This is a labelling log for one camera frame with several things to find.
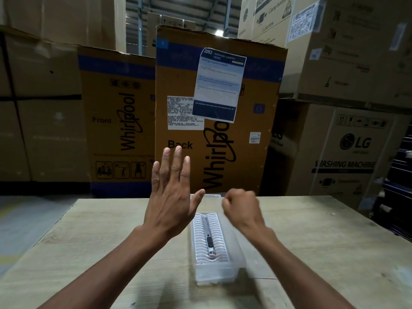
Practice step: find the person's left hand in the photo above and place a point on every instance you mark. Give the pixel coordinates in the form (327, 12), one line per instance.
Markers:
(169, 202)

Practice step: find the person's right hand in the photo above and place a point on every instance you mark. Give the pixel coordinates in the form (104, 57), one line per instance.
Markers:
(243, 209)

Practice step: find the person's left middle finger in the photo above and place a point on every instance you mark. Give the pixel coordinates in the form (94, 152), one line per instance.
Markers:
(176, 164)

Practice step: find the person's left thumb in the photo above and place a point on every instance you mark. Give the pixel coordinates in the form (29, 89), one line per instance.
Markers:
(198, 198)

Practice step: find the person's right fingers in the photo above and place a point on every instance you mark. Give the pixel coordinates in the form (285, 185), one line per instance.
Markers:
(236, 197)

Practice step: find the person's left little finger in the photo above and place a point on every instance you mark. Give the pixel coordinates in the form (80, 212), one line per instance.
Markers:
(156, 175)

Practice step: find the person's left forearm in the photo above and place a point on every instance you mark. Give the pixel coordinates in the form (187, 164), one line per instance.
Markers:
(106, 267)

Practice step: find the person's right forearm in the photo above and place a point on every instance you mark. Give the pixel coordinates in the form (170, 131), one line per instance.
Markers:
(289, 267)

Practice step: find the silver utility knife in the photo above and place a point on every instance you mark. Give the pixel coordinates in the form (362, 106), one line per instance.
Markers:
(209, 234)

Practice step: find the tall brown blue-banded carton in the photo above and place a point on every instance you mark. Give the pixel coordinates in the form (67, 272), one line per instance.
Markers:
(225, 151)

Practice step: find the white ribbed plastic insert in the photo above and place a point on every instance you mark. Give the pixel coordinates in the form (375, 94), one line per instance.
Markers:
(201, 247)

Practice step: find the white printed shipping label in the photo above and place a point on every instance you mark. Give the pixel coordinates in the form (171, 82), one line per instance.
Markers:
(183, 112)

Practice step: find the small white barcode sticker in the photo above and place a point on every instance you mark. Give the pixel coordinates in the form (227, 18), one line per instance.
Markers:
(255, 137)

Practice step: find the short brown blue-banded carton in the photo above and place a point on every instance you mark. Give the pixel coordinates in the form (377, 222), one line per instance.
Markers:
(116, 125)

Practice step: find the clear plastic storage box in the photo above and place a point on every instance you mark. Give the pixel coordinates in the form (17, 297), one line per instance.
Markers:
(222, 273)

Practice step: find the blue and white paper sheet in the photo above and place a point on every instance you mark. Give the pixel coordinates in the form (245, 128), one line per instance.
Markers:
(219, 86)

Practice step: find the brown washing machine carton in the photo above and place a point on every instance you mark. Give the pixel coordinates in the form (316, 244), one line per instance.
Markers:
(341, 157)

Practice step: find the dark wrapped stacked goods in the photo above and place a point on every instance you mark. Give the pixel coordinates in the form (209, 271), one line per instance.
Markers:
(396, 189)

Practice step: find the plain brown cardboard carton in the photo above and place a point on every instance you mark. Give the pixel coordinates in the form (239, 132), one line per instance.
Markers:
(64, 19)

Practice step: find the large brown carton taped edges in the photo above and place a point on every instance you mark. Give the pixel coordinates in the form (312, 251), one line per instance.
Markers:
(354, 54)

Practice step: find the white label on carton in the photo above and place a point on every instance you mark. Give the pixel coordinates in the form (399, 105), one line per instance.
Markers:
(302, 22)

